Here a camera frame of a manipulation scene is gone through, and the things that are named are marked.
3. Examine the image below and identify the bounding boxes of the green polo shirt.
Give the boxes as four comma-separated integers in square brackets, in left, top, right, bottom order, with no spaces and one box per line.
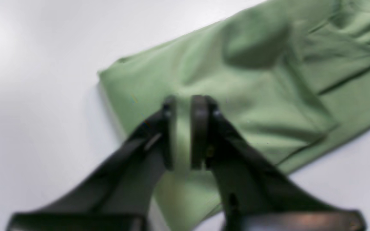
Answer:
[99,0,370,231]

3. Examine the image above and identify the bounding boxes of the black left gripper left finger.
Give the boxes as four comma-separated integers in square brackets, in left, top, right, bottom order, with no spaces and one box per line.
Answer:
[6,96,176,231]

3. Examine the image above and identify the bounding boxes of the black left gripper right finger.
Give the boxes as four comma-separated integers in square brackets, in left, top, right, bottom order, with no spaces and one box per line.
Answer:
[190,95,366,231]

